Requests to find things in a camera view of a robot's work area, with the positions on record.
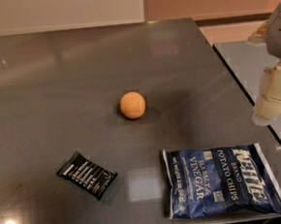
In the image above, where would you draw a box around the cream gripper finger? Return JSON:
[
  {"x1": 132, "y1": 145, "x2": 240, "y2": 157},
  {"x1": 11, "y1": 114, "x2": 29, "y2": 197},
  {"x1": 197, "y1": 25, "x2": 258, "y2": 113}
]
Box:
[
  {"x1": 252, "y1": 61, "x2": 281, "y2": 127},
  {"x1": 247, "y1": 21, "x2": 268, "y2": 46}
]

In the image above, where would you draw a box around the orange fruit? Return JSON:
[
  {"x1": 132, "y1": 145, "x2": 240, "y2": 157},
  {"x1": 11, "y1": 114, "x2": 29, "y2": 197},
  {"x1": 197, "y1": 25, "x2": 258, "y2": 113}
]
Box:
[{"x1": 119, "y1": 92, "x2": 146, "y2": 119}]

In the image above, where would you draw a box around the blue kettle chips bag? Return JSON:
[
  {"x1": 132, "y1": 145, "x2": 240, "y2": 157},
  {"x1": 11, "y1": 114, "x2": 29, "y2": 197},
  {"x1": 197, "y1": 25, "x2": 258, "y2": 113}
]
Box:
[{"x1": 162, "y1": 144, "x2": 281, "y2": 219}]

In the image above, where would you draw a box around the black rxbar chocolate wrapper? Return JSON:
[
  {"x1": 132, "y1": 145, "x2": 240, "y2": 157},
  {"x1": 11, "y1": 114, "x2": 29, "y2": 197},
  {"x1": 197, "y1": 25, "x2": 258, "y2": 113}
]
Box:
[{"x1": 57, "y1": 151, "x2": 117, "y2": 200}]

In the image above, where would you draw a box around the grey side table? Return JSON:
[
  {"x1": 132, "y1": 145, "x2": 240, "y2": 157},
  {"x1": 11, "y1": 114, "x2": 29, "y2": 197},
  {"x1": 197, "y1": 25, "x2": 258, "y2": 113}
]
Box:
[{"x1": 213, "y1": 41, "x2": 281, "y2": 143}]

